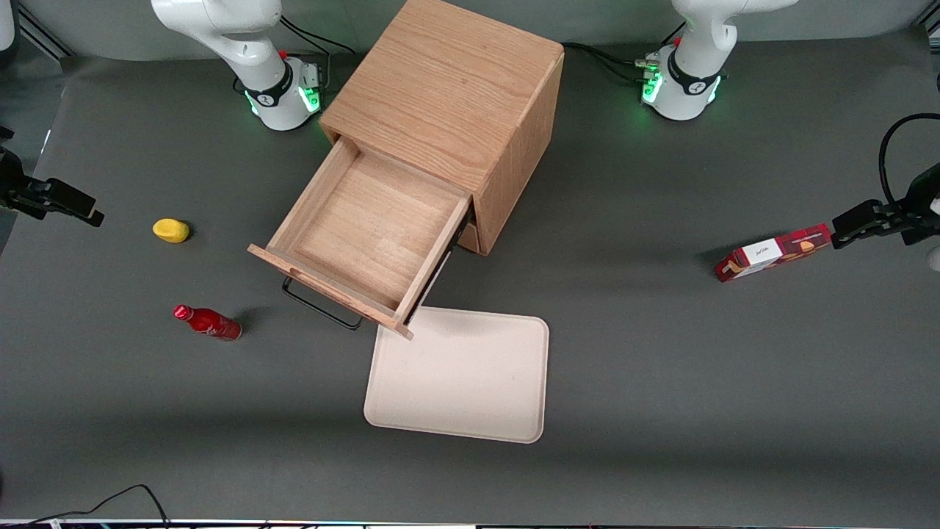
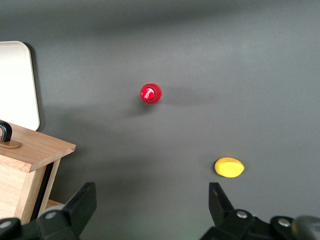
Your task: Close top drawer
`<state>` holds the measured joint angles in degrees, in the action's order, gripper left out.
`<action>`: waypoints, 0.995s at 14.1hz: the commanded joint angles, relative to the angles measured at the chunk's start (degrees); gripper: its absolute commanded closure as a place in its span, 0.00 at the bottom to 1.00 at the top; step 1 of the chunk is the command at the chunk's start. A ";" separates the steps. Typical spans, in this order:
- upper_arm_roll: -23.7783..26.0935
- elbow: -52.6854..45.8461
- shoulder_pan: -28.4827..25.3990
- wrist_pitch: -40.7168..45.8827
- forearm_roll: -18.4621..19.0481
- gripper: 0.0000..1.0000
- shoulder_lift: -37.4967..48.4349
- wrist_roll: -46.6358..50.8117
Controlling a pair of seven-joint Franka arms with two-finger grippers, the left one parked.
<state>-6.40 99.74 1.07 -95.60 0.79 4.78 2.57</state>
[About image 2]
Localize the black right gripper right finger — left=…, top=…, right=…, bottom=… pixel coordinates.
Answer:
left=199, top=182, right=301, bottom=240

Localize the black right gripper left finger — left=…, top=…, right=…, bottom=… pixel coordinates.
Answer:
left=0, top=182, right=98, bottom=240

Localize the wooden drawer cabinet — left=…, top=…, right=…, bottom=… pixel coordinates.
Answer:
left=0, top=121, right=77, bottom=225

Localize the black metal drawer handle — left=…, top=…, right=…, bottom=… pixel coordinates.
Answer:
left=0, top=119, right=14, bottom=144

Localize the yellow lemon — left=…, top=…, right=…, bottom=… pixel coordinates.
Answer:
left=213, top=156, right=246, bottom=179

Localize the cream rectangular tray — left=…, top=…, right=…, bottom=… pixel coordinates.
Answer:
left=0, top=40, right=41, bottom=132

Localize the red cola bottle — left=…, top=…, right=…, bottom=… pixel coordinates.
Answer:
left=139, top=83, right=163, bottom=105

